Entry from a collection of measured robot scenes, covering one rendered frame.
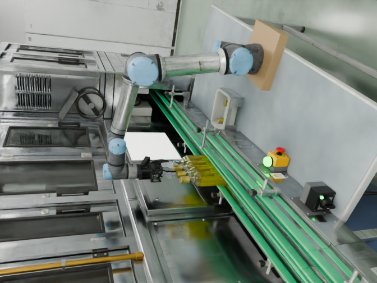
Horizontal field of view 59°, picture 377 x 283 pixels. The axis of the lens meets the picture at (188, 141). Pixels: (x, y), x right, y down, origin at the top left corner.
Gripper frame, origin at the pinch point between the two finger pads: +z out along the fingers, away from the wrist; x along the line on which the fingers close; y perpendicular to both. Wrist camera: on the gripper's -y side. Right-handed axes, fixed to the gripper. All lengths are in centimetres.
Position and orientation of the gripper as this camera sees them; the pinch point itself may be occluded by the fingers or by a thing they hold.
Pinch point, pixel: (174, 168)
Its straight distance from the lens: 167.6
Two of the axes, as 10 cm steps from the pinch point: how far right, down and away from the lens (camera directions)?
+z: 9.3, 0.0, 3.6
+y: 3.3, 4.1, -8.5
